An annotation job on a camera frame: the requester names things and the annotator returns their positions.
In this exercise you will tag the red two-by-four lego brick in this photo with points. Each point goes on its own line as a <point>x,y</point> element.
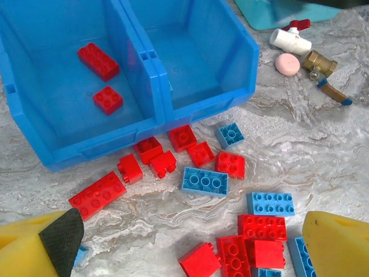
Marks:
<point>98,193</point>
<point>233,258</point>
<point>262,228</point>
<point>98,62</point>

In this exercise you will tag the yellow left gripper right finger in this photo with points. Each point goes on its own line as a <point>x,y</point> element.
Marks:
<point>337,248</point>

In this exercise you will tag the blue two-by-four lego brick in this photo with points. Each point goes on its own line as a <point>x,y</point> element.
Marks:
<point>204,181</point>
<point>271,204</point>
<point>299,256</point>

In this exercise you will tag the pink round disc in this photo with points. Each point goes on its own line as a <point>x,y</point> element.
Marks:
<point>287,64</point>

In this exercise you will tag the red two-by-two lego brick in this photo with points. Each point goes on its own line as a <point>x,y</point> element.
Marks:
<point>107,100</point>
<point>199,262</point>
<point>182,138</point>
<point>129,168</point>
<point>201,154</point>
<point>163,165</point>
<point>229,165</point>
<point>148,150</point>
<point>268,254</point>

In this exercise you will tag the small pink white bottle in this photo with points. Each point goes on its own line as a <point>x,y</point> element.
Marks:
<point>291,41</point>

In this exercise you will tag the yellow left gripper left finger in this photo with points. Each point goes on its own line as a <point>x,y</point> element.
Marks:
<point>26,254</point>

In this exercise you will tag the blue two-by-two lego brick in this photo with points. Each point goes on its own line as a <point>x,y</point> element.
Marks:
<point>229,135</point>

